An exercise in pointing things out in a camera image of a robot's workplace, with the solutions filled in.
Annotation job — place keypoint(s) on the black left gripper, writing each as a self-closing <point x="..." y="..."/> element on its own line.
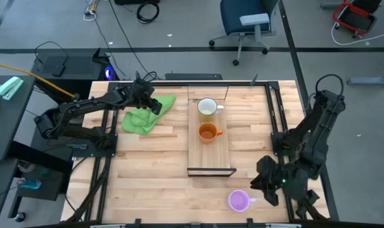
<point x="141" y="93"/>

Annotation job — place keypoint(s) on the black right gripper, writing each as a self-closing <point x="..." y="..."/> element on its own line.
<point x="284" y="177"/>

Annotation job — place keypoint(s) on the purple mug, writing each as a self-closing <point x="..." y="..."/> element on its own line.
<point x="239" y="201"/>

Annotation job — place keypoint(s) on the tall yellow mug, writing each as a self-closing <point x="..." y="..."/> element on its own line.
<point x="207" y="107"/>

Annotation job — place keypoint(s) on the orange mug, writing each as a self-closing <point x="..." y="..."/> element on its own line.
<point x="207" y="133"/>

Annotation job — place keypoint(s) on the wooden shelf with black frame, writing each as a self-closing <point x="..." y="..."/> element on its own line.
<point x="211" y="156"/>

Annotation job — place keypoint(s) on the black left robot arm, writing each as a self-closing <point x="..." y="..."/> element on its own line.
<point x="84" y="106"/>

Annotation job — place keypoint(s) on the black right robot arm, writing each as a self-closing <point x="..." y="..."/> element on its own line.
<point x="318" y="133"/>

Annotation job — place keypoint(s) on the green cloth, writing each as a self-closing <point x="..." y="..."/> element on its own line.
<point x="141" y="118"/>

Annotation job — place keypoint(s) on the black power strip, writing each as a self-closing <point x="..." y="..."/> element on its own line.
<point x="192" y="76"/>

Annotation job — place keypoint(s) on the black computer tower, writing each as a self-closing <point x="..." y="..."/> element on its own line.
<point x="74" y="65"/>

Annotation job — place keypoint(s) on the dark office chair grey armrests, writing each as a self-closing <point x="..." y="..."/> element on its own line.
<point x="242" y="16"/>

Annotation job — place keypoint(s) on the mint green stapler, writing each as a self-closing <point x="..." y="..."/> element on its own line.
<point x="9" y="88"/>

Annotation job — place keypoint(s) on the black side desk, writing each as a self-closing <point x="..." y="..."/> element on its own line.
<point x="8" y="126"/>

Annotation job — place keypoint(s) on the grey floor bar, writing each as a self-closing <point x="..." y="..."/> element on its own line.
<point x="369" y="80"/>

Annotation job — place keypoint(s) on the red and black dolly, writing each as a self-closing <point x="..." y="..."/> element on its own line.
<point x="353" y="17"/>

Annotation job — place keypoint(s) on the black aluminium table frame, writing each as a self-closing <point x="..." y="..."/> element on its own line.
<point x="108" y="177"/>

